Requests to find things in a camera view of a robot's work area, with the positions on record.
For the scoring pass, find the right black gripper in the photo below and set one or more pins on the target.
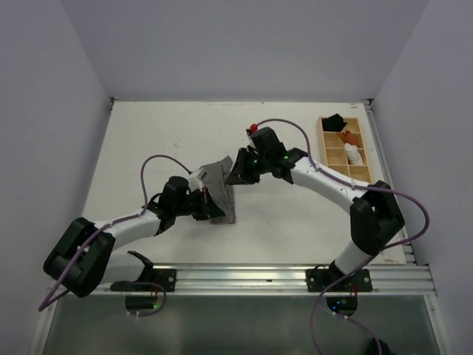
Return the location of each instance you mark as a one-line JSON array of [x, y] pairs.
[[239, 171]]

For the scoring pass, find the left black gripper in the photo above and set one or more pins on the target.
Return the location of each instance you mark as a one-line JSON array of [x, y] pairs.
[[208, 208]]

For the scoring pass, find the grey striped underwear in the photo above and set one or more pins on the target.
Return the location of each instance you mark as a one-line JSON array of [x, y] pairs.
[[220, 192]]

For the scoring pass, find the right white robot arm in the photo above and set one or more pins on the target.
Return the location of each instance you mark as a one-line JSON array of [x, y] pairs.
[[375, 217]]

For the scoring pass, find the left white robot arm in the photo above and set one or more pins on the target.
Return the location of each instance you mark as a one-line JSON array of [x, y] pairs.
[[80, 258]]

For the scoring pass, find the wooden compartment tray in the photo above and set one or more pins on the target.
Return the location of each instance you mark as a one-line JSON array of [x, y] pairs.
[[341, 147]]

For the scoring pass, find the black rolled cloth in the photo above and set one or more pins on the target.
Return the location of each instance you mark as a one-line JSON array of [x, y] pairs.
[[334, 123]]

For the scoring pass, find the orange rolled cloth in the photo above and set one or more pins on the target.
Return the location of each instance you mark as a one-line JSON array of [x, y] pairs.
[[349, 138]]

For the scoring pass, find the white rolled cloth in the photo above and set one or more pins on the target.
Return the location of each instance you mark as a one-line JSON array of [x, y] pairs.
[[353, 155]]

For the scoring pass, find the black object bottom edge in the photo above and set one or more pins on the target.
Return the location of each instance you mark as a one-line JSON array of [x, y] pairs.
[[377, 347]]

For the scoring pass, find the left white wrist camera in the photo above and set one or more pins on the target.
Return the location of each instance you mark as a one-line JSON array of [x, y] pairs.
[[197, 177]]

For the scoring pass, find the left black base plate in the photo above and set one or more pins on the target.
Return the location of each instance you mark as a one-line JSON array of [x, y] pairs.
[[155, 279]]

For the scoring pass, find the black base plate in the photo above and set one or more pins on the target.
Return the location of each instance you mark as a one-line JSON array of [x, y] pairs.
[[155, 279], [319, 278]]

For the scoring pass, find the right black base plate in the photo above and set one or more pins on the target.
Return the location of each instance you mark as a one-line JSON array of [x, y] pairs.
[[319, 278]]

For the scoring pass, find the aluminium rail frame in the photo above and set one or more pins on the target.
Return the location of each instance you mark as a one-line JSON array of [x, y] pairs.
[[260, 280]]

